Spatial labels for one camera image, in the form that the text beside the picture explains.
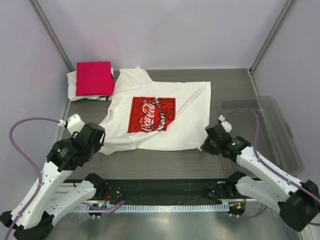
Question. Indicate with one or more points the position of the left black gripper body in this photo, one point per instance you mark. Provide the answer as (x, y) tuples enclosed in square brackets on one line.
[(92, 151)]

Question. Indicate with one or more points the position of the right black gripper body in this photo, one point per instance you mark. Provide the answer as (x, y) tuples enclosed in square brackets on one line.
[(211, 146)]

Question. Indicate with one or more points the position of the white Coca-Cola t-shirt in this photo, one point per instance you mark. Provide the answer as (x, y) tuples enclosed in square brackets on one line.
[(152, 115)]

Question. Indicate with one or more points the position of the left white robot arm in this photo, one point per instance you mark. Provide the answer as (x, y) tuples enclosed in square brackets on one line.
[(37, 214)]

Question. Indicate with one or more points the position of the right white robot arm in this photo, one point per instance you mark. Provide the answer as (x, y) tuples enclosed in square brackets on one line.
[(296, 202)]

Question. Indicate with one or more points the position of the folded green t-shirt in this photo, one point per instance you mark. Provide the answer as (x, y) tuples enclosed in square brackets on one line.
[(94, 99)]

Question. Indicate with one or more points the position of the clear plastic bin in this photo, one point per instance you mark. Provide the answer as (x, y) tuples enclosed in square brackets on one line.
[(275, 141)]

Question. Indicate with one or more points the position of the folded pink t-shirt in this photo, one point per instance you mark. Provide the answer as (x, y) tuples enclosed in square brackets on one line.
[(94, 79)]

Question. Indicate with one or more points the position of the folded white t-shirt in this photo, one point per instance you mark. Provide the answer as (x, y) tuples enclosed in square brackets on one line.
[(71, 79)]

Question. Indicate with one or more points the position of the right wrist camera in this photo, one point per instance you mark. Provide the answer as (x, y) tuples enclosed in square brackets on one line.
[(225, 124)]

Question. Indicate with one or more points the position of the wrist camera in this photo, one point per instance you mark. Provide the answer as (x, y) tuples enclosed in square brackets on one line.
[(73, 124), (225, 124)]

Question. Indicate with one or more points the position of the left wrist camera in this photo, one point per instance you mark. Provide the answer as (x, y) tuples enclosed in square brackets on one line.
[(73, 124)]

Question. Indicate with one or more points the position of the white slotted cable duct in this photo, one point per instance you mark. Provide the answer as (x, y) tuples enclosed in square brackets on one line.
[(224, 207)]

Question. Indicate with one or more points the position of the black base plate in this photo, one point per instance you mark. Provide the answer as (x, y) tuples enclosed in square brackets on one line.
[(215, 188)]

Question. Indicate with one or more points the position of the aluminium front rail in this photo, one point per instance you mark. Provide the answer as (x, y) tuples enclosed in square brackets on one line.
[(96, 190)]

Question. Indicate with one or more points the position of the left aluminium frame post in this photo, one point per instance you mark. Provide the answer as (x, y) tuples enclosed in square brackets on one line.
[(51, 33)]

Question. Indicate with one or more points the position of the aluminium frame post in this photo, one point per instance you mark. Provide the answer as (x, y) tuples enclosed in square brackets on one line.
[(283, 14), (51, 33)]

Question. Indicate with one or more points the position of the right aluminium frame post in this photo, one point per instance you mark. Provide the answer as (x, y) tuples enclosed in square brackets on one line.
[(283, 14)]

